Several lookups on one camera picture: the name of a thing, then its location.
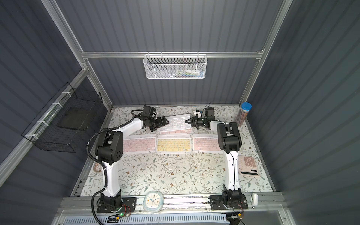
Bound white keyboard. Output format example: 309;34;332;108
157;114;191;132

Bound blue lid pencil tube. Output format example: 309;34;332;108
235;102;252;127

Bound pink calculator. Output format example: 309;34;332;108
238;156;260;177

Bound pink keyboard left row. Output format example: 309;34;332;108
123;135;156;154

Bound pens in white basket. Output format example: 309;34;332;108
166;70;205;78

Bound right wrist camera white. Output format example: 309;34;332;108
194;110;203;120

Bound black wire basket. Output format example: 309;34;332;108
22;83;103;153

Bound pink keyboard row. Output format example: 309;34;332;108
193;134;222;153
123;135;156;154

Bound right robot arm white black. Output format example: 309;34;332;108
185;107;242;208

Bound white ventilated cable duct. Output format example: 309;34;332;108
63;213;231;225

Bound black corrugated cable hose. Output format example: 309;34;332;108
86;109;144;225

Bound pink keyboard front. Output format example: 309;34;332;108
160;128;193;136

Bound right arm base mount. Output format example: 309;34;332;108
208;195;248;211

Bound white wire mesh basket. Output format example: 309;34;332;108
143;54;208;79

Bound black pad in basket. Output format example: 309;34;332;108
57;107;92;131

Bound yellow keyboard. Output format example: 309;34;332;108
156;135;191;153

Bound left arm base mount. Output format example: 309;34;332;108
96;196;137;213

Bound mint analog clock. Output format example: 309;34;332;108
143;191;164;213

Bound pink keyboard right row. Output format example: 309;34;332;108
193;134;222;153

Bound tape roll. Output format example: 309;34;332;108
92;162;103;173

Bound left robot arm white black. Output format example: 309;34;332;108
87;106;170;211

